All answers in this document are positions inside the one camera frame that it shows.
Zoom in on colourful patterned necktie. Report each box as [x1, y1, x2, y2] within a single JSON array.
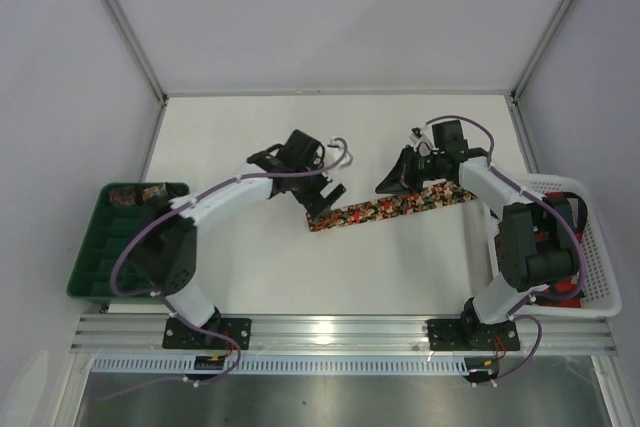
[[307, 181, 476, 233]]

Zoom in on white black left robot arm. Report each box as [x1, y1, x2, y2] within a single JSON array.
[[123, 129, 353, 328]]

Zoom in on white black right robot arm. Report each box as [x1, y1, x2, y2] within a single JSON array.
[[375, 115, 588, 350]]

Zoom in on orange brown rolled tie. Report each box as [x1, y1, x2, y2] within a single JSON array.
[[141, 183, 170, 204]]

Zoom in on red fabric tie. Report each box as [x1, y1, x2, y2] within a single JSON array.
[[532, 191, 588, 308]]

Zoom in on rolled tie in tray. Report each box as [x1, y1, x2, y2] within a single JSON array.
[[108, 185, 142, 207]]

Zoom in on white plastic basket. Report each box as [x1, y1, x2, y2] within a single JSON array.
[[482, 174, 623, 319]]

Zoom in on green divided plastic tray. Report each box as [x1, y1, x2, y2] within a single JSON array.
[[67, 182, 190, 304]]

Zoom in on black strap in basket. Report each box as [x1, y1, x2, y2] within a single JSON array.
[[562, 192, 591, 243]]

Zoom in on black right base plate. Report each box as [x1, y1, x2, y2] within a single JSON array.
[[426, 318, 521, 352]]

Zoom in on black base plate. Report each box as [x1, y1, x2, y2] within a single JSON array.
[[426, 318, 521, 352], [162, 317, 252, 350]]

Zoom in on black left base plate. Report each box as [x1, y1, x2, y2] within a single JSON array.
[[162, 317, 252, 350]]

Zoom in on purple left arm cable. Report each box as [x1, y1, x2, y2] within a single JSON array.
[[94, 135, 356, 401]]

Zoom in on aluminium mounting rail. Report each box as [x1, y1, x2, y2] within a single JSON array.
[[71, 314, 617, 356]]

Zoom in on white slotted cable duct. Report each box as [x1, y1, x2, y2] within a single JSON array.
[[91, 354, 469, 376]]

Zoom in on aluminium frame post right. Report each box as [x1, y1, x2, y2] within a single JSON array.
[[510, 0, 577, 103]]

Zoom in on aluminium frame post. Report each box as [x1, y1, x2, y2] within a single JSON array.
[[510, 0, 577, 103], [100, 0, 167, 107]]

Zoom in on aluminium frame post left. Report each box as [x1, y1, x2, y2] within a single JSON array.
[[100, 0, 167, 107]]

